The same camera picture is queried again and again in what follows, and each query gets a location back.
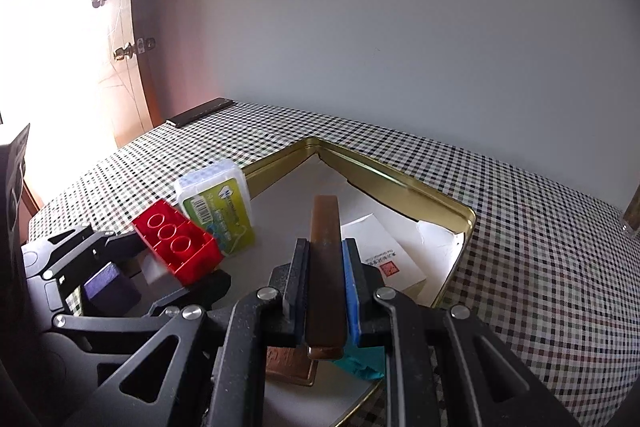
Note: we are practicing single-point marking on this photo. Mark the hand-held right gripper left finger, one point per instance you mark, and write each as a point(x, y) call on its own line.
point(297, 297)

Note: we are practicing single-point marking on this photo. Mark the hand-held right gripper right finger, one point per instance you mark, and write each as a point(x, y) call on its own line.
point(352, 302)

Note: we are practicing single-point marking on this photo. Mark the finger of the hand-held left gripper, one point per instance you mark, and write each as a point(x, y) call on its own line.
point(100, 247)
point(200, 289)

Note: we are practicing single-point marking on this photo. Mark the brown wooden comb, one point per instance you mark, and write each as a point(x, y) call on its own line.
point(325, 267)

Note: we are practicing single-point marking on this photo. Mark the purple block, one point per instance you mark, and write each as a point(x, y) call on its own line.
point(110, 292)

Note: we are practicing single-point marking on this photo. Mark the small white box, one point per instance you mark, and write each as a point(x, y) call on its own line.
point(156, 274)

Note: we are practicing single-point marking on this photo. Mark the red building block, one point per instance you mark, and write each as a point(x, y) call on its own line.
point(175, 242)

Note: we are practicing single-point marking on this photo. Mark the teal building block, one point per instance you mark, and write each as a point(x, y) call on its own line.
point(362, 364)

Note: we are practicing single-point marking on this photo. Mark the white box with red seal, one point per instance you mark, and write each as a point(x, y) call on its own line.
point(390, 247)

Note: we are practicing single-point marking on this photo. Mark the copper coloured box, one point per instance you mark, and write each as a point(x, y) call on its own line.
point(290, 364)

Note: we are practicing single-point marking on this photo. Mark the clear case with green label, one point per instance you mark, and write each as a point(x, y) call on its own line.
point(220, 207)

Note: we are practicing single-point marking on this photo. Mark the black phone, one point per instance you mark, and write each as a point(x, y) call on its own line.
point(200, 113)

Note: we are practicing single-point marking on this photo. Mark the checkered tablecloth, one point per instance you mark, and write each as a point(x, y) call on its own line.
point(525, 232)

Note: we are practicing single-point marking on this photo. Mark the wooden door with ornament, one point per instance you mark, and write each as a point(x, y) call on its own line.
point(132, 7)

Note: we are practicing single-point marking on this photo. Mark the glass tea bottle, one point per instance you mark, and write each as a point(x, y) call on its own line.
point(632, 212)

